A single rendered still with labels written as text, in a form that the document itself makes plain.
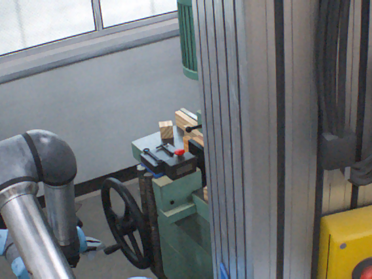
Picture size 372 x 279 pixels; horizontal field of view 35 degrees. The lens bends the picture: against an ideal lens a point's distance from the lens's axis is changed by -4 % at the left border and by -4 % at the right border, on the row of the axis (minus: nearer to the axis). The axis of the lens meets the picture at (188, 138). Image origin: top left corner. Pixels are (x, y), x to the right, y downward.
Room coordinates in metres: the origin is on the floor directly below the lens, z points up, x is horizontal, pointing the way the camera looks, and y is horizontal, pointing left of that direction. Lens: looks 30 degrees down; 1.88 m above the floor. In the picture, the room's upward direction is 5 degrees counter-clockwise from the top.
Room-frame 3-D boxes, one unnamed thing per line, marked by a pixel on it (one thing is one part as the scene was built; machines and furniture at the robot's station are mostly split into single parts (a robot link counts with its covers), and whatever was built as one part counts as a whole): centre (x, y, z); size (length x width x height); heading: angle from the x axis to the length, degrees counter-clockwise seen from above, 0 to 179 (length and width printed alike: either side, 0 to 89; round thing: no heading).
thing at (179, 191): (1.46, 0.06, 0.92); 0.15 x 0.13 x 0.09; 30
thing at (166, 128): (1.75, 0.07, 0.92); 0.04 x 0.04 x 0.05; 5
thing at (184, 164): (1.46, 0.06, 0.99); 0.13 x 0.11 x 0.06; 30
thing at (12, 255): (1.23, 0.46, 0.85); 0.11 x 0.11 x 0.08; 30
